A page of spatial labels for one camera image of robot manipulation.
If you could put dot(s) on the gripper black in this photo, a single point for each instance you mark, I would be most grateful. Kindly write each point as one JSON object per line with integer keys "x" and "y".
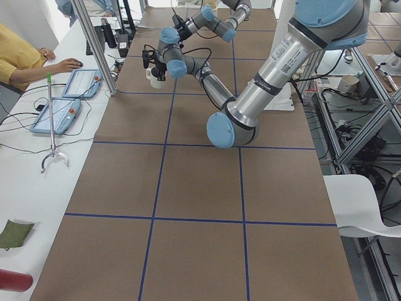
{"x": 160, "y": 68}
{"x": 186, "y": 33}

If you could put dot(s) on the white mug with handle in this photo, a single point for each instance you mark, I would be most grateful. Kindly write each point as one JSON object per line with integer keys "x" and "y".
{"x": 153, "y": 79}

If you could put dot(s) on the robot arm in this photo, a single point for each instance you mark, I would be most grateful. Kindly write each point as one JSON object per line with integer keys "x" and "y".
{"x": 314, "y": 26}
{"x": 226, "y": 30}

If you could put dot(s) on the person's hand on mouse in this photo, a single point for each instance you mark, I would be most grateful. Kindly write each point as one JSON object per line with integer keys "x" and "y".
{"x": 68, "y": 65}

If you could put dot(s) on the black water bottle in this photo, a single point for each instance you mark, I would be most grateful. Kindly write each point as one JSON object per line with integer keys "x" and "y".
{"x": 108, "y": 33}

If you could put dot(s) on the upper teach pendant tablet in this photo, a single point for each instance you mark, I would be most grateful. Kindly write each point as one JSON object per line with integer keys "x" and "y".
{"x": 83, "y": 83}

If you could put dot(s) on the teach pendant tablet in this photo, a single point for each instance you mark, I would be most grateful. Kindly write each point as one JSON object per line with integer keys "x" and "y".
{"x": 83, "y": 83}
{"x": 64, "y": 112}

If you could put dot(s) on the lower teach pendant tablet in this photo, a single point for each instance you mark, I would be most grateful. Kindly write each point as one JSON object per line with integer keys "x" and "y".
{"x": 64, "y": 112}

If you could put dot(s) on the reacher grabber stick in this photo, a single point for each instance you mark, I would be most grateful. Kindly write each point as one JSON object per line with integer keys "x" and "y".
{"x": 54, "y": 152}

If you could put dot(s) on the person in yellow shirt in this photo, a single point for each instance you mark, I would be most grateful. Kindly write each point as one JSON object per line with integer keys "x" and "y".
{"x": 22, "y": 63}

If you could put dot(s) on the green bean bag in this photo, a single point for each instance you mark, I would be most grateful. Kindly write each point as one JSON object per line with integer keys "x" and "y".
{"x": 14, "y": 234}

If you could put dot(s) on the white chair seat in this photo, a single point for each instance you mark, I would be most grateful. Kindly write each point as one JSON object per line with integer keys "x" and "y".
{"x": 355, "y": 207}

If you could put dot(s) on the red cylinder bottle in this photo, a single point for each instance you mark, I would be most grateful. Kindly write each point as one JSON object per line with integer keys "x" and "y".
{"x": 14, "y": 281}

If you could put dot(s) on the cream basket with handle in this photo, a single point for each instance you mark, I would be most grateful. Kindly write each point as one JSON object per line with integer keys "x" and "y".
{"x": 213, "y": 4}

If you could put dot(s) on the aluminium frame post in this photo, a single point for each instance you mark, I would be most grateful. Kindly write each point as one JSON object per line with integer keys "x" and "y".
{"x": 94, "y": 43}

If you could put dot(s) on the white pedestal column base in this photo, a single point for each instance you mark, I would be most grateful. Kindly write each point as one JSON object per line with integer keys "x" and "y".
{"x": 283, "y": 10}

